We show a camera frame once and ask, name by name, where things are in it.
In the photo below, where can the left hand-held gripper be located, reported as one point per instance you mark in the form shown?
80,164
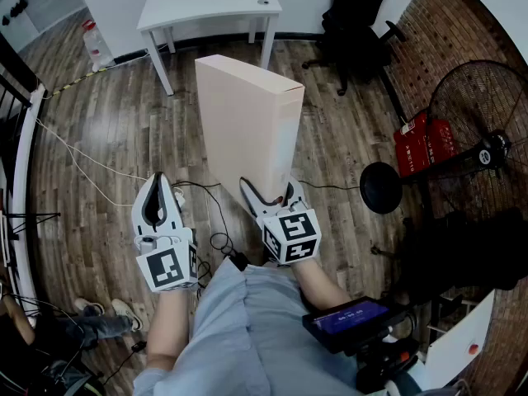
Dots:
165,270

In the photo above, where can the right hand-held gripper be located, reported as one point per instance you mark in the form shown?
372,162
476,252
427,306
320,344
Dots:
293,233

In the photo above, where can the beige cardboard box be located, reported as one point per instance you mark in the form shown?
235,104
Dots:
247,130

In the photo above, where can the person's right forearm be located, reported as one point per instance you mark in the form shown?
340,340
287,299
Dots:
317,287

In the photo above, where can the person's left forearm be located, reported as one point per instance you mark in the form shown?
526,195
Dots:
169,328

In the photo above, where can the white power adapter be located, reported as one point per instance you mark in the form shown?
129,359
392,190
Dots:
178,196

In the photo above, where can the black power adapter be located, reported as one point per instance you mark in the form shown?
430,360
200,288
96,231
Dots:
239,261

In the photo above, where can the light blue shirt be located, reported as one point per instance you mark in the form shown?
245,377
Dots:
247,324

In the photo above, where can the small black charger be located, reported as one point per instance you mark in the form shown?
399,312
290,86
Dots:
138,346

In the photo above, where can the black chest-mounted screen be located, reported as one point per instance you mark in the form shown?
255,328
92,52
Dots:
342,324

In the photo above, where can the red fire extinguisher box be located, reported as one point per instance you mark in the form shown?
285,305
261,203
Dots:
412,151

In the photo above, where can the yellow black striped tape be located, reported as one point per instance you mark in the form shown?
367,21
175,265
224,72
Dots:
76,83

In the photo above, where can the clear plastic water jug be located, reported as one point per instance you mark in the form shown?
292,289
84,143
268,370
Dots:
97,48

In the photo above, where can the black office chair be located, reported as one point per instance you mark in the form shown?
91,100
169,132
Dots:
354,43

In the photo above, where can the dark backpack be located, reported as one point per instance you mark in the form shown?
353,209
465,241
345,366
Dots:
62,378

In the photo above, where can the black metal railing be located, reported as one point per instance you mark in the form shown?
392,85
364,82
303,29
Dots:
18,62

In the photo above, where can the black bag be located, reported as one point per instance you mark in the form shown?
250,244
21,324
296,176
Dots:
474,254

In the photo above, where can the black floor fan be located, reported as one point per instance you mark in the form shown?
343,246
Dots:
493,151

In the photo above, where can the white board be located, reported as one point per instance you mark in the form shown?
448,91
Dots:
453,345

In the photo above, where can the red round button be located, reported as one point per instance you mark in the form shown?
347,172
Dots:
473,348

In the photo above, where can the group of black wall hooks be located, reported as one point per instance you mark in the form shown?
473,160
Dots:
16,8

